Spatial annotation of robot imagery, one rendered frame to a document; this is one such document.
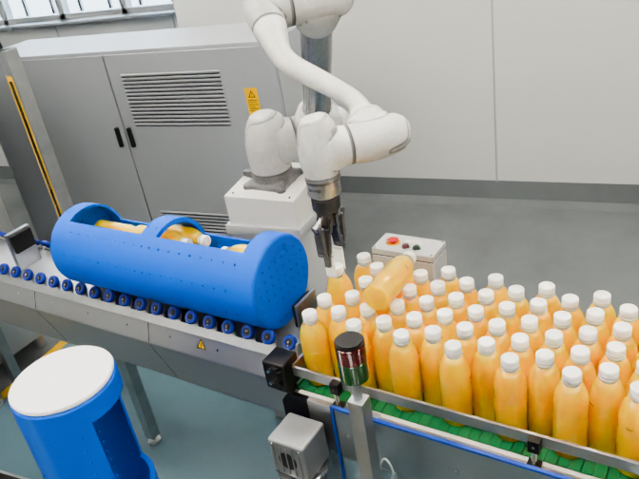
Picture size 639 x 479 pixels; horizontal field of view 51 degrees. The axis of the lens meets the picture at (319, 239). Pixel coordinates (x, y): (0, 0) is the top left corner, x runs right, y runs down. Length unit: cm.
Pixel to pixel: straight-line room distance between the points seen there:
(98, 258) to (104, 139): 207
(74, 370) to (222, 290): 45
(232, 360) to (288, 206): 64
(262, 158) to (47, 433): 118
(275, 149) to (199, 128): 141
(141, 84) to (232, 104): 57
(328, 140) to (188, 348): 90
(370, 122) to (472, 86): 284
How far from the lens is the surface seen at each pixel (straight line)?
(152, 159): 409
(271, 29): 193
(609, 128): 448
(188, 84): 373
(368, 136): 165
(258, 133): 242
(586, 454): 157
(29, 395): 194
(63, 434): 189
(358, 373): 141
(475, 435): 168
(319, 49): 217
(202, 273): 195
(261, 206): 248
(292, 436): 179
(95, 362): 196
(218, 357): 212
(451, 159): 469
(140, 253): 213
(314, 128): 161
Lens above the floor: 209
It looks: 28 degrees down
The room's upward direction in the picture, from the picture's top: 10 degrees counter-clockwise
